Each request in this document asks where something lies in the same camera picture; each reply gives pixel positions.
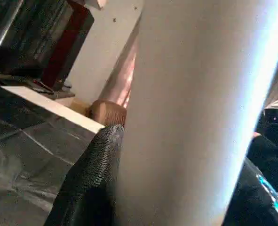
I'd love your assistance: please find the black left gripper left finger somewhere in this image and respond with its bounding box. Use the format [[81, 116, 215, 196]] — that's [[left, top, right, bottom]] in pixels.
[[43, 123, 126, 226]]

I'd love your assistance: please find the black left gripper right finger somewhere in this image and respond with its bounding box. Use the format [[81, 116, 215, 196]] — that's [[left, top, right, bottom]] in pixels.
[[223, 155, 278, 226]]

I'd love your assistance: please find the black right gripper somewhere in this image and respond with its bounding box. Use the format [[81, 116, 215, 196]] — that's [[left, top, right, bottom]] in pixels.
[[246, 108, 278, 192]]

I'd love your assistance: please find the white plastic table leg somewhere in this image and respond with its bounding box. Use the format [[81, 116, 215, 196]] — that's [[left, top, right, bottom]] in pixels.
[[109, 0, 278, 226]]

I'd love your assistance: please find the brown woven basket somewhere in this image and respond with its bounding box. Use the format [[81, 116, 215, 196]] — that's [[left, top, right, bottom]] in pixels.
[[88, 99, 127, 126]]

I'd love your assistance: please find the white flat panel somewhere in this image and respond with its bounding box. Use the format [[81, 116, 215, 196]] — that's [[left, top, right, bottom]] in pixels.
[[0, 85, 106, 135]]

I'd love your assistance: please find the pink curtain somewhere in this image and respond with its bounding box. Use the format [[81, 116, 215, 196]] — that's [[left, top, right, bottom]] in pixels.
[[98, 32, 140, 110]]

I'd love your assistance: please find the dark red glossy cabinet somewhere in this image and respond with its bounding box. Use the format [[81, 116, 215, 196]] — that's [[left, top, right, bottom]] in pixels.
[[41, 3, 95, 92]]

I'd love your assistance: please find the black glossy screen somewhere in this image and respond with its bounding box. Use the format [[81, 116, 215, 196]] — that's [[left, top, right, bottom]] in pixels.
[[0, 0, 72, 80]]

